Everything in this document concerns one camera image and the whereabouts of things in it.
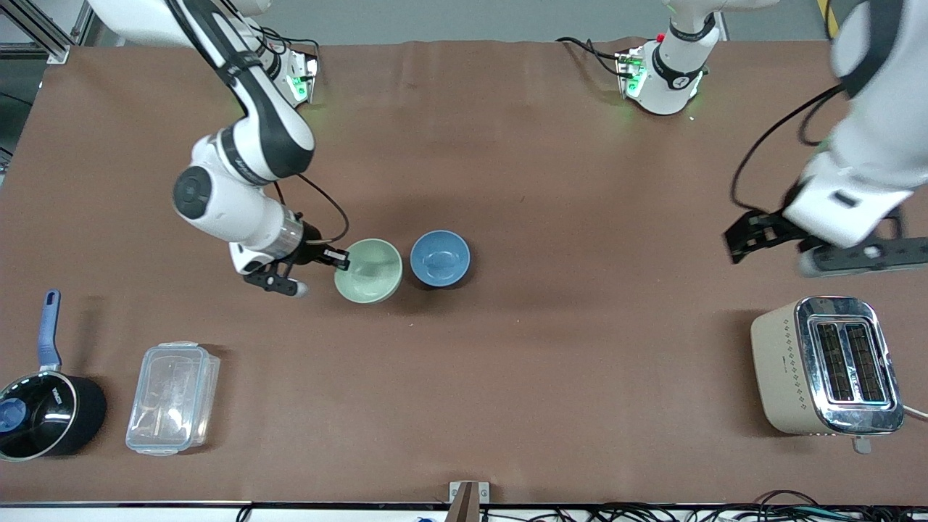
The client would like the clear plastic food container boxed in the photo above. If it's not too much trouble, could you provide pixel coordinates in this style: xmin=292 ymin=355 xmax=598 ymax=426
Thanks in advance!
xmin=125 ymin=341 xmax=220 ymax=456

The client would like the blue bowl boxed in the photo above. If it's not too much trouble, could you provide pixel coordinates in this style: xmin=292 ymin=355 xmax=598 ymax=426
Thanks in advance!
xmin=410 ymin=230 xmax=471 ymax=289

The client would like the black right base cable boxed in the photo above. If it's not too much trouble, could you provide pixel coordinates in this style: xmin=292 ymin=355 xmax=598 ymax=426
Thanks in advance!
xmin=257 ymin=25 xmax=321 ymax=73

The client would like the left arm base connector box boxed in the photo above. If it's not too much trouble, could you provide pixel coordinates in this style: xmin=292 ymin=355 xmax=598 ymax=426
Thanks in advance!
xmin=615 ymin=47 xmax=646 ymax=99

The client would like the black base cable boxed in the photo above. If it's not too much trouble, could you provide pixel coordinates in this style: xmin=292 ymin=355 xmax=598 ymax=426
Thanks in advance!
xmin=257 ymin=25 xmax=321 ymax=73
xmin=556 ymin=36 xmax=626 ymax=77

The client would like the black left base cable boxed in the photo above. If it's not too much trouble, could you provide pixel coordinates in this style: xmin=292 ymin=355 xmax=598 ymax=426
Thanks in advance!
xmin=556 ymin=36 xmax=626 ymax=77

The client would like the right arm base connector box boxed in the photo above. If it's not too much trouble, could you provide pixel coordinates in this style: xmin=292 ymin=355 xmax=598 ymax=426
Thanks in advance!
xmin=286 ymin=52 xmax=320 ymax=104

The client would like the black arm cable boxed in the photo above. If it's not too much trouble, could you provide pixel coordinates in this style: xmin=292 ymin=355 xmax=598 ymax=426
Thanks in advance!
xmin=730 ymin=86 xmax=848 ymax=212
xmin=274 ymin=173 xmax=350 ymax=244

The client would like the glass lid with blue knob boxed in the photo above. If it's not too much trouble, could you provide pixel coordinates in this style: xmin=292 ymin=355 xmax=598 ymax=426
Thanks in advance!
xmin=0 ymin=371 xmax=78 ymax=461

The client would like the green bowl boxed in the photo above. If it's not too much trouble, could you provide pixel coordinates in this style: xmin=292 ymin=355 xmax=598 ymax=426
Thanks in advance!
xmin=333 ymin=238 xmax=404 ymax=305

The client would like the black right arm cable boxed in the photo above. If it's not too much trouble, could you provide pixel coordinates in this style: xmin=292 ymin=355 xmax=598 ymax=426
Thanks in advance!
xmin=274 ymin=173 xmax=350 ymax=244

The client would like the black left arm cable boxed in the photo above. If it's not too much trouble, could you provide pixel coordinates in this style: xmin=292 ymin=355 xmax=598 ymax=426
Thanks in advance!
xmin=730 ymin=86 xmax=848 ymax=212

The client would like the black saucepan with blue handle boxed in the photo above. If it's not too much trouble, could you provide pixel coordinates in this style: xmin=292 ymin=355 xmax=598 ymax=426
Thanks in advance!
xmin=0 ymin=290 xmax=107 ymax=463

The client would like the brown table cover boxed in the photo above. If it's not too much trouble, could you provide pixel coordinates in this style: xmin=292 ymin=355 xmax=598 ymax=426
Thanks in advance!
xmin=0 ymin=40 xmax=928 ymax=505

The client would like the brown post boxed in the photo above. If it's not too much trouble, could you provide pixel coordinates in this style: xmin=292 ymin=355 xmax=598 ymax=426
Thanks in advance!
xmin=447 ymin=484 xmax=479 ymax=522

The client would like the beige and chrome toaster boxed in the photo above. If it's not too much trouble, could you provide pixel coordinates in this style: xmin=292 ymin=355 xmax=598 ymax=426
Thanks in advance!
xmin=750 ymin=296 xmax=906 ymax=455

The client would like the aluminium frame profile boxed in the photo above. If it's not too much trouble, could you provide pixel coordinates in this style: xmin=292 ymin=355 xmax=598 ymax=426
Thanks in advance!
xmin=0 ymin=0 xmax=99 ymax=65

